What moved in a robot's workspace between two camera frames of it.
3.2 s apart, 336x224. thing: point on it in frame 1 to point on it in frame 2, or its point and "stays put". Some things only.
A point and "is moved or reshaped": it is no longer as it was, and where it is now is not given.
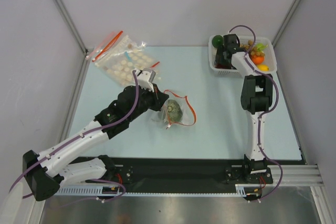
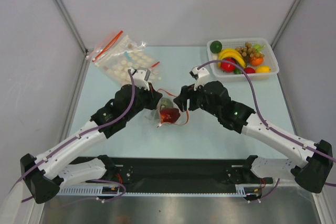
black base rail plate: [182, 174] stays put
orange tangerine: [258, 60] stays put
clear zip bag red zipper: [177, 109] is moved or reshaped
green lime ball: [217, 40] is moved or reshaped
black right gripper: [223, 57] to [187, 98]
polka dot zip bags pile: [119, 56] stays put
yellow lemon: [263, 67] stays put
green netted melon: [174, 112] is moved or reshaped
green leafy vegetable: [260, 46] stays put
